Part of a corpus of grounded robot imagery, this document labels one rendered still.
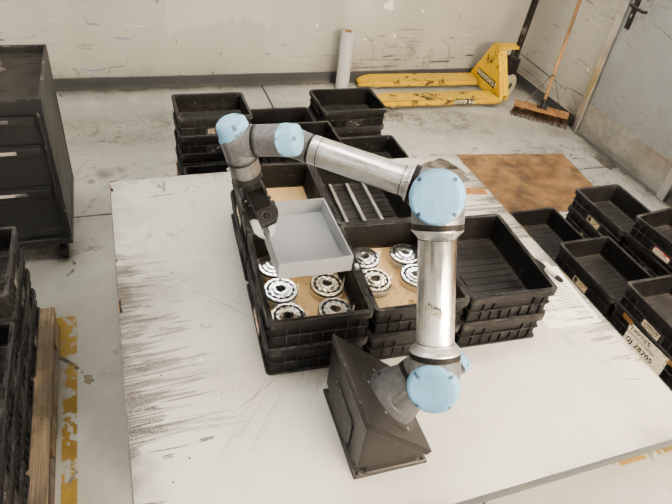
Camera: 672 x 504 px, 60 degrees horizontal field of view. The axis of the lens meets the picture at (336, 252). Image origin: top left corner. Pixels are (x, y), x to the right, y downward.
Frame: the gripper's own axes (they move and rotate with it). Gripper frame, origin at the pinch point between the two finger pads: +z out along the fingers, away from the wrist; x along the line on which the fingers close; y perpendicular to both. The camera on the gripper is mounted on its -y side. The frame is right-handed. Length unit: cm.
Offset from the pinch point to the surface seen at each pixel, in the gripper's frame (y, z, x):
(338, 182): 56, 37, -38
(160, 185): 89, 32, 27
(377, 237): 16, 32, -37
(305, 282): 5.9, 28.8, -7.4
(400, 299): -9.1, 36.0, -32.5
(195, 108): 193, 60, -1
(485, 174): 162, 162, -176
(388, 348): -20, 42, -23
